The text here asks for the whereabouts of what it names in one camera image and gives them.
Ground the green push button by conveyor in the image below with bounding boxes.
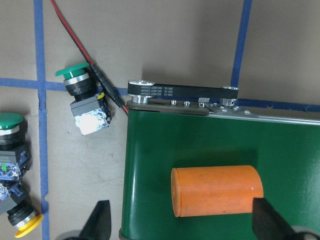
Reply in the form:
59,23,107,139
55,62,112,136

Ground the orange cylinder with 4680 print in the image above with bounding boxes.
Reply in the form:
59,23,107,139
170,165,264,217

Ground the yellow push button far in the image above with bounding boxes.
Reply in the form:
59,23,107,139
0,183,44,239

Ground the green conveyor belt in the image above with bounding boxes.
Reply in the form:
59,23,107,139
119,80,320,240

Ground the green push button middle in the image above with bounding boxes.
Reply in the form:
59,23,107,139
0,112,32,184

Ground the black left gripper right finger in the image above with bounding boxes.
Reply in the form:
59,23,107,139
252,198,296,240

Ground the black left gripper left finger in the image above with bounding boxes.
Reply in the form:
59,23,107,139
79,200,111,240

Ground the red black power wire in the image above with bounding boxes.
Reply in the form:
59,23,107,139
49,0,131,116

